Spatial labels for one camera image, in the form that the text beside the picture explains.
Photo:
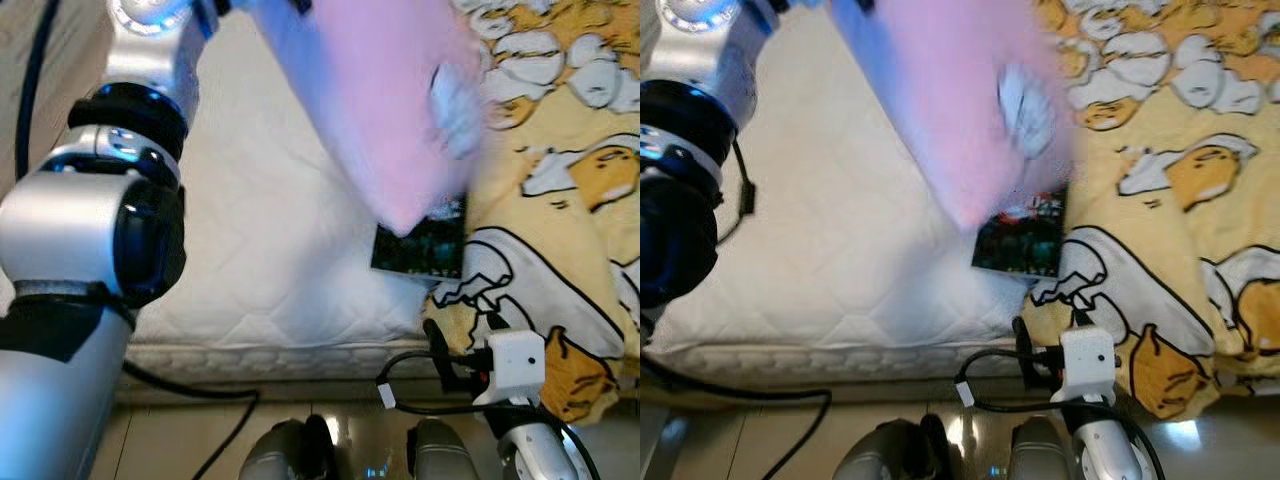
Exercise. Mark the yellow egg-print blanket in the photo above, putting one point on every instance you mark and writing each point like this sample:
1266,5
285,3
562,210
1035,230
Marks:
1160,270
560,270

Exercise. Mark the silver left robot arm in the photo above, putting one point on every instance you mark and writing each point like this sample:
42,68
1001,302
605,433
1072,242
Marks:
60,220
680,230

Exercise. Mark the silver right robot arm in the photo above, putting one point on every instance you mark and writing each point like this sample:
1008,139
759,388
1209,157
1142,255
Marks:
1105,445
535,445

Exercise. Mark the grey robot right leg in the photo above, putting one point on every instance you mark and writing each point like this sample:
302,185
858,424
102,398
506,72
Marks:
445,455
1040,455

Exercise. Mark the grey robot leg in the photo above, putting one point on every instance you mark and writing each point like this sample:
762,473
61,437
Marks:
1040,455
885,455
285,455
445,455

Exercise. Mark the dark cover book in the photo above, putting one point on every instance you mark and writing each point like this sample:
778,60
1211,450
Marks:
425,250
1020,245

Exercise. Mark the grey robot left leg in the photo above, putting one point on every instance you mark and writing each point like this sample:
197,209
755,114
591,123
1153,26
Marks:
885,455
285,455

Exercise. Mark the white quilted mattress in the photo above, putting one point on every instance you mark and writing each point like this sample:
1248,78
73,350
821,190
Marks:
850,250
270,250

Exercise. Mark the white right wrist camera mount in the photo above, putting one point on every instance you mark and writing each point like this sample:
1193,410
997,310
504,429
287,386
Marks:
1088,360
512,362

